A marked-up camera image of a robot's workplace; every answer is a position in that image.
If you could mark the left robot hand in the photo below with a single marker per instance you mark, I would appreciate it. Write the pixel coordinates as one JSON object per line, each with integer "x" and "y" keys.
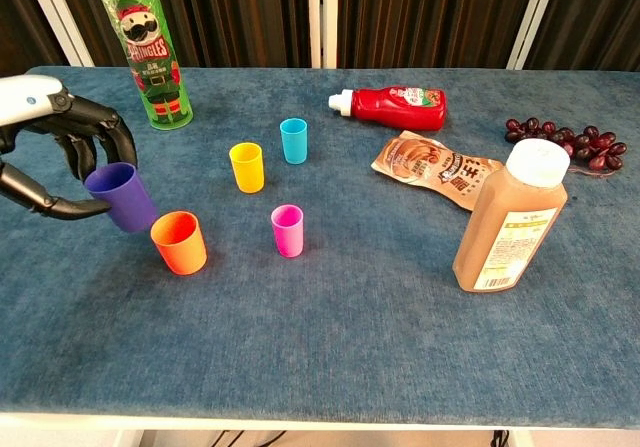
{"x": 30, "y": 102}

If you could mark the purple plastic cup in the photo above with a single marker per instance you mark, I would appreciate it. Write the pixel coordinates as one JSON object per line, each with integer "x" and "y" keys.
{"x": 125, "y": 197}

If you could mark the yellow plastic cup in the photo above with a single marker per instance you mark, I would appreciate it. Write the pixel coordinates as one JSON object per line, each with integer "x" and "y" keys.
{"x": 247, "y": 174}

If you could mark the cyan plastic cup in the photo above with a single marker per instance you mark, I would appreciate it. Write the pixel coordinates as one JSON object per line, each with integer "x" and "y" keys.
{"x": 294, "y": 147}

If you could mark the pink plastic cup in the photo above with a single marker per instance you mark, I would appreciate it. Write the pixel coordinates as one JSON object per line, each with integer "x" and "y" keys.
{"x": 288, "y": 239}

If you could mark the dark slatted partition panel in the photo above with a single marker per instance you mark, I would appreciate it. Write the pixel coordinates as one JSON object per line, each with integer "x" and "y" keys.
{"x": 595, "y": 17}
{"x": 20, "y": 27}
{"x": 225, "y": 17}
{"x": 425, "y": 17}

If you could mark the green Pringles can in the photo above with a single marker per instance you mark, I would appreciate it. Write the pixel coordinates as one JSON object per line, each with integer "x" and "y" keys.
{"x": 150, "y": 67}

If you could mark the orange plastic cup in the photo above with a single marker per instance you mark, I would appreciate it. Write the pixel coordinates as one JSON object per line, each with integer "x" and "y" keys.
{"x": 182, "y": 254}

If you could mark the red ketchup bottle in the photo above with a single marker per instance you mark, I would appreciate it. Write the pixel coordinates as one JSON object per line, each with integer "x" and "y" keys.
{"x": 395, "y": 109}

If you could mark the blue fabric table cover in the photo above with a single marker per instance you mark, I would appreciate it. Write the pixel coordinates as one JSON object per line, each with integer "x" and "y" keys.
{"x": 320, "y": 342}

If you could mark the brown sauce pouch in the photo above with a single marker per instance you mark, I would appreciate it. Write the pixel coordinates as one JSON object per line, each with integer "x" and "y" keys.
{"x": 425, "y": 164}

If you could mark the brown juice bottle white cap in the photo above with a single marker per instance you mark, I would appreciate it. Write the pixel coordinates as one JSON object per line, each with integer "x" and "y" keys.
{"x": 505, "y": 227}

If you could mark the dark red grape bunch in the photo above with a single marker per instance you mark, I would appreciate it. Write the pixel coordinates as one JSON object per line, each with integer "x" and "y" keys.
{"x": 595, "y": 142}

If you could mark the white partition frame post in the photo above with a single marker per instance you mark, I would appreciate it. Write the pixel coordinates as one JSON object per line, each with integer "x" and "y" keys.
{"x": 60, "y": 22}
{"x": 532, "y": 17}
{"x": 314, "y": 17}

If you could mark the white table frame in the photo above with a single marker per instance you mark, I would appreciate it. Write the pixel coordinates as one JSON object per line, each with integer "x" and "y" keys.
{"x": 300, "y": 423}

